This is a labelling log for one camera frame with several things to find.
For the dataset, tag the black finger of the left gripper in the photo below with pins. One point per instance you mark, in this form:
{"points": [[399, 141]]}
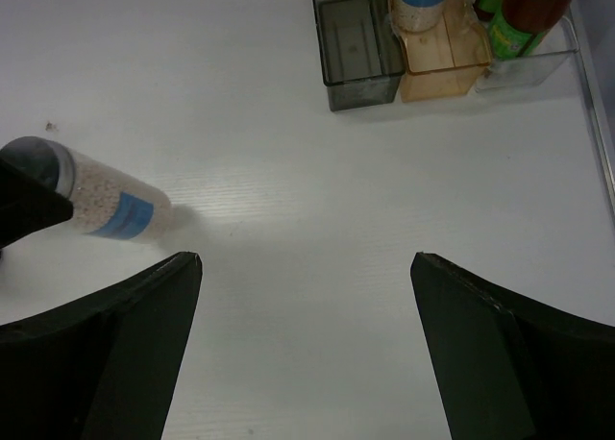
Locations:
{"points": [[28, 206]]}

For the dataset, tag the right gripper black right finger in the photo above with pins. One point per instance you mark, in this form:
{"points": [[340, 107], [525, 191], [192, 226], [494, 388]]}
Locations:
{"points": [[509, 367]]}

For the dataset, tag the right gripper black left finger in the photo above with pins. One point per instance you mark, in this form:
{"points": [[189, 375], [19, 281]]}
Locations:
{"points": [[104, 366]]}

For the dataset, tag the white granule jar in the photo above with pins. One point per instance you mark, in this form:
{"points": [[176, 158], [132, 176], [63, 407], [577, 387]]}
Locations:
{"points": [[106, 202], [417, 16]]}

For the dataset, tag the amber plastic bin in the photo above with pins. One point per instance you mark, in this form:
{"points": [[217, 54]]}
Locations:
{"points": [[447, 59]]}

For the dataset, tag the clear plastic bin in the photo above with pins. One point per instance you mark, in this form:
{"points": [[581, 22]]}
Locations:
{"points": [[557, 46]]}

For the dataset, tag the grey plastic bin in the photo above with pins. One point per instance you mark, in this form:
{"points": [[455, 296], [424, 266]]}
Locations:
{"points": [[361, 58]]}

